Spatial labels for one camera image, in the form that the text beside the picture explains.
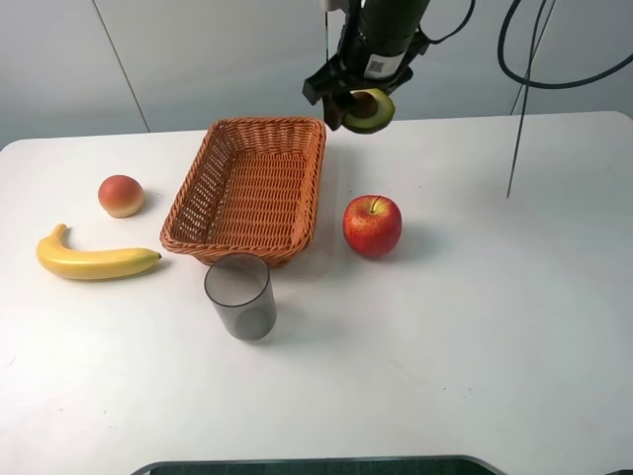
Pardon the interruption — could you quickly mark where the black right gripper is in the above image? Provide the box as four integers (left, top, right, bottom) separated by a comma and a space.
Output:
303, 24, 429, 131

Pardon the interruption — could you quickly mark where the halved avocado with pit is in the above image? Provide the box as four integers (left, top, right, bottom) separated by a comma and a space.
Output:
342, 89, 396, 134

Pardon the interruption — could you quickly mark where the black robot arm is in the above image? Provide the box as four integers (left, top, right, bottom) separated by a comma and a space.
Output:
303, 0, 430, 131

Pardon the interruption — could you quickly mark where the brown wicker basket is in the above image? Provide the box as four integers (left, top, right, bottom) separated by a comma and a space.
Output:
159, 117, 326, 267

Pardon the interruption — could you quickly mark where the red apple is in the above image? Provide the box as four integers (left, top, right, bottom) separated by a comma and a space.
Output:
342, 195, 403, 258

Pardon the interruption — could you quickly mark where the grey translucent plastic cup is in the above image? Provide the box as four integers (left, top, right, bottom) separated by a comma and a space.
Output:
204, 253, 277, 341

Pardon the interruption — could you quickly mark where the orange round bread bun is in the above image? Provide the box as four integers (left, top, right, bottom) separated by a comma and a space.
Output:
98, 175, 144, 218

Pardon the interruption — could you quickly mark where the yellow banana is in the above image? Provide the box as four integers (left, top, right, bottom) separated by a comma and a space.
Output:
36, 224, 161, 280

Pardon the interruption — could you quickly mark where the thin black hanging cable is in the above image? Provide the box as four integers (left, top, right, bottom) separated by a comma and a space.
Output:
505, 0, 550, 200

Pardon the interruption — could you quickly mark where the black looped cable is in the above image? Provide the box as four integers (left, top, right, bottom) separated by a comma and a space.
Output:
497, 0, 633, 90

